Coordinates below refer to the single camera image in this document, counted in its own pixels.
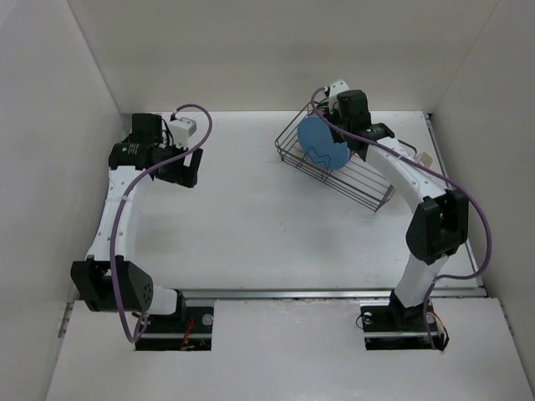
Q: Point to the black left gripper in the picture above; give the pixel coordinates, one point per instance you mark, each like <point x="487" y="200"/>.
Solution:
<point x="183" y="175"/>

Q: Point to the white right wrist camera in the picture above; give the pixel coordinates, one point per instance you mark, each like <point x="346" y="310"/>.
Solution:
<point x="335" y="88"/>

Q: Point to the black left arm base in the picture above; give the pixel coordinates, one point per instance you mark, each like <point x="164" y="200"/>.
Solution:
<point x="189" y="332"/>

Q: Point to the aluminium front rail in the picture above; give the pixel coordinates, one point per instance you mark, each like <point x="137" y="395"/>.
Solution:
<point x="310" y="294"/>

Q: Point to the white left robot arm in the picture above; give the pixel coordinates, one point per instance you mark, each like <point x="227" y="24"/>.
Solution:
<point x="134" y="162"/>

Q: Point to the white cutlery holder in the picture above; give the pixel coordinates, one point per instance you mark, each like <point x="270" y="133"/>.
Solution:
<point x="424" y="159"/>

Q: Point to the blue plastic plate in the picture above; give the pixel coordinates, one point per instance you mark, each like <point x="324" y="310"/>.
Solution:
<point x="316" y="141"/>

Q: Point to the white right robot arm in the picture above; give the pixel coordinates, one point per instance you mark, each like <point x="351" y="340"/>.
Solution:
<point x="439" y="222"/>

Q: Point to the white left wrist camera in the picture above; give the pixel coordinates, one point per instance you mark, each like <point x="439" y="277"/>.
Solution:
<point x="182" y="129"/>

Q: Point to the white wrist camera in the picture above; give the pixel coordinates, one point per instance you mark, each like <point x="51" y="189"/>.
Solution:
<point x="335" y="88"/>
<point x="182" y="129"/>

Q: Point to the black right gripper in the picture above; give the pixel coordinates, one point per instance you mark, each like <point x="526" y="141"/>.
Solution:
<point x="337" y="138"/>

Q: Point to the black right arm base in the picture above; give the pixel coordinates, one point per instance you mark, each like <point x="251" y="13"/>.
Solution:
<point x="384" y="332"/>

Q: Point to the aluminium side rail left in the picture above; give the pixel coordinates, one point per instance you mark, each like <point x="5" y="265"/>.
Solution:
<point x="63" y="326"/>

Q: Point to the dark wire dish rack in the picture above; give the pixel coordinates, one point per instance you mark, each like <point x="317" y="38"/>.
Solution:
<point x="355" y="180"/>

